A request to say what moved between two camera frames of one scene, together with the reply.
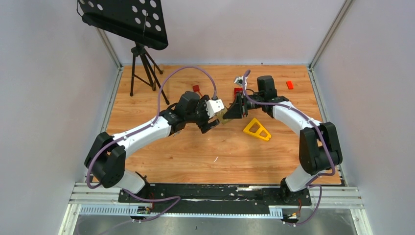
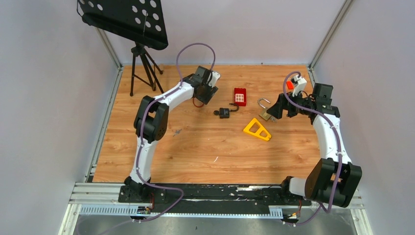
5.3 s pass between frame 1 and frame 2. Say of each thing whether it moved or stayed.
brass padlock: moved
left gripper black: moved
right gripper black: moved
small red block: stayed
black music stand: stayed
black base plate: stayed
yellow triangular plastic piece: stayed
